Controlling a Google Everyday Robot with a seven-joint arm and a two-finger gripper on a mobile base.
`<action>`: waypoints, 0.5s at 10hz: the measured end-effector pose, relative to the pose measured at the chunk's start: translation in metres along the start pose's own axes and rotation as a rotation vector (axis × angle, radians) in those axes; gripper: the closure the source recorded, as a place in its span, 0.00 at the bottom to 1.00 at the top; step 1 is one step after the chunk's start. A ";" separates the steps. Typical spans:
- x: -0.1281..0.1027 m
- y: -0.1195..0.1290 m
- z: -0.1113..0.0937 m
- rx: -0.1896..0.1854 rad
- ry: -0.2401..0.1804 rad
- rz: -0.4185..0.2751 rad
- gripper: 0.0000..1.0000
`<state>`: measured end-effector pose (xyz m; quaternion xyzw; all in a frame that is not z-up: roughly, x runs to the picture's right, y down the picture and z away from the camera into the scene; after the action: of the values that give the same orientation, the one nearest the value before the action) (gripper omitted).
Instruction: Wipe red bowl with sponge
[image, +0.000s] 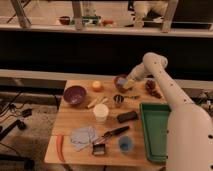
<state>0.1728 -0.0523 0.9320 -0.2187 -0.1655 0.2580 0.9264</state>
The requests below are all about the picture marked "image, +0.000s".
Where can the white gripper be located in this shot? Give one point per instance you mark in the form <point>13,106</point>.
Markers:
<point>138,73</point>

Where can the blue folded cloth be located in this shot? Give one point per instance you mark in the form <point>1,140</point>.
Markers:
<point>82,137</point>

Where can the dark red background bowl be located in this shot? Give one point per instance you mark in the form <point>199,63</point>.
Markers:
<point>64,20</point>

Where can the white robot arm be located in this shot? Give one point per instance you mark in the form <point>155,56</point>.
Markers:
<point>190,128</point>

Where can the green background box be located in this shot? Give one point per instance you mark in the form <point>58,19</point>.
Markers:
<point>91,20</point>

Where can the yellow sponge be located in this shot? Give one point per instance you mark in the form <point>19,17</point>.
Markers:
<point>129,84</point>

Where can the purple bowl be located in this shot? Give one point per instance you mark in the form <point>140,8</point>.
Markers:
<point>74,95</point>

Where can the blue plastic cup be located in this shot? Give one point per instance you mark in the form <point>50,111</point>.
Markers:
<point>125,144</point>

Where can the brown grape bunch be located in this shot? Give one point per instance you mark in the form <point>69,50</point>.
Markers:
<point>150,87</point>

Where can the white paper cup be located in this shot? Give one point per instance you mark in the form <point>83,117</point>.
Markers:
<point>101,112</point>

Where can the metal measuring cup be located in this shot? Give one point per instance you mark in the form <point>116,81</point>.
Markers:
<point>119,99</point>

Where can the orange carrot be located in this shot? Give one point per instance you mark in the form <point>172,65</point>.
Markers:
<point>59,144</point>

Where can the black handled metal spatula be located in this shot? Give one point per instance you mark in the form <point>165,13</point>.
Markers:
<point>99,147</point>

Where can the black rectangular block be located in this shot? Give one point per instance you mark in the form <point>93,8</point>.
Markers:
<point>124,117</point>

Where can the green tray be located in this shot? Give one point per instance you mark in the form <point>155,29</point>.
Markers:
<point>154,119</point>

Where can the orange fruit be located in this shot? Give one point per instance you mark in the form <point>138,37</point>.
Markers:
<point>97,86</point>

